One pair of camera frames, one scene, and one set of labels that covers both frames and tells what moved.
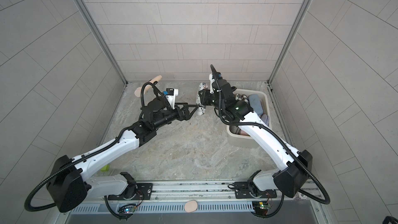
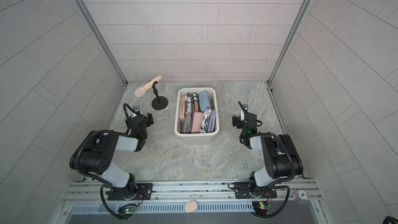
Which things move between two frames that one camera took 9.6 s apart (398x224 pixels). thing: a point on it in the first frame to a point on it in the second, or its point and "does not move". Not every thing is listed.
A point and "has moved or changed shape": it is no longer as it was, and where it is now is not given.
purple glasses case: (266, 119) to (211, 127)
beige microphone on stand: (137, 91) does not move
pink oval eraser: (190, 206) does not move
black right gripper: (205, 98) to (238, 119)
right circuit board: (260, 207) does not move
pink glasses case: (241, 132) has moved or changed shape
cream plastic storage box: (245, 141) to (201, 138)
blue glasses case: (255, 102) has moved or changed shape
